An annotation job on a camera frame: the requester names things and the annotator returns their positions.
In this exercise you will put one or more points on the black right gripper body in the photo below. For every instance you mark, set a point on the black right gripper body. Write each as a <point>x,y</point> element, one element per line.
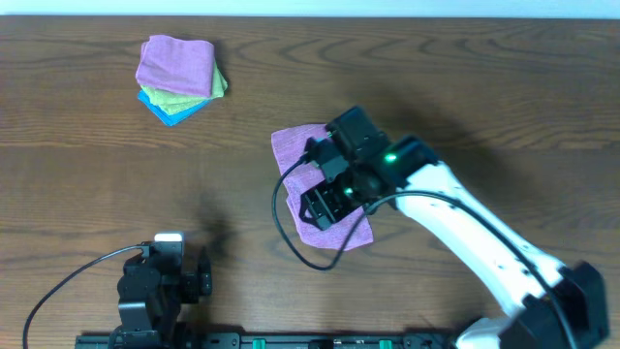
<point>339,198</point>

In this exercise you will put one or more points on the purple microfiber cloth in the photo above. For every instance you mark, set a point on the purple microfiber cloth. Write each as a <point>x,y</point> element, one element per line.
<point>288,145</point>

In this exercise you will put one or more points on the folded blue cloth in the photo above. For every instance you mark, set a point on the folded blue cloth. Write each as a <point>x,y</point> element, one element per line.
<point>170,119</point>

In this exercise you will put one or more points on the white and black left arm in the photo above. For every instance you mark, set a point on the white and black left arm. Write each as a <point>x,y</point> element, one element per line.
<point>152,290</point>

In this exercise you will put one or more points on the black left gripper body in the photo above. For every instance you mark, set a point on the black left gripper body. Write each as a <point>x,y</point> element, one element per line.
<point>195,281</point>

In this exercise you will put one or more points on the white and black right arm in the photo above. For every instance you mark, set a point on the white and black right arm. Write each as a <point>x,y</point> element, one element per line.
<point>545,304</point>

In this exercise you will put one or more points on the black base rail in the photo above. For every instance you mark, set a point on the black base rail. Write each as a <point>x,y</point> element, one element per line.
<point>232,340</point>

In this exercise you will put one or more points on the folded purple cloth on stack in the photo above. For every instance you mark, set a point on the folded purple cloth on stack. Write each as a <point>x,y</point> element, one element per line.
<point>178,66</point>

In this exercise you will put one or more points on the folded green cloth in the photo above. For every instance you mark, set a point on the folded green cloth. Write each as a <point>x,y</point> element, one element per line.
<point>173,103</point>

